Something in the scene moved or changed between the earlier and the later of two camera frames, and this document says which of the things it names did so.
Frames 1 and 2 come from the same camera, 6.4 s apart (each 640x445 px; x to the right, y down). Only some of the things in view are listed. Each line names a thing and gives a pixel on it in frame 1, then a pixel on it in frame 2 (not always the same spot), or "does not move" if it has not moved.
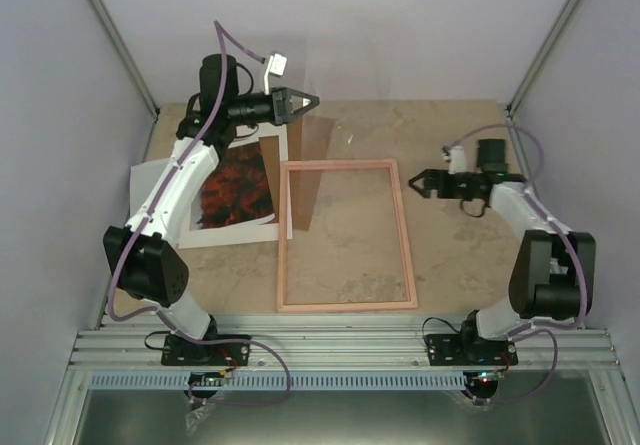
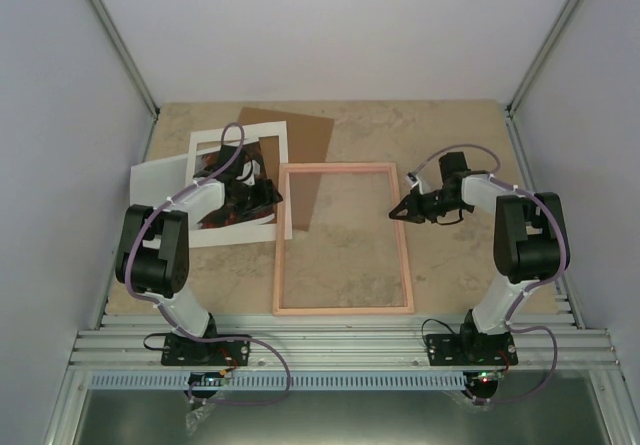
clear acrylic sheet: (339, 143) to (346, 250)
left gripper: (281, 103) to (266, 197)
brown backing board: (308, 139) does not move
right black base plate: (466, 350) does not move
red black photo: (237, 190) does not move
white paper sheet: (143, 178) does not move
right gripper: (431, 183) to (411, 202)
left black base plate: (177, 351) does not move
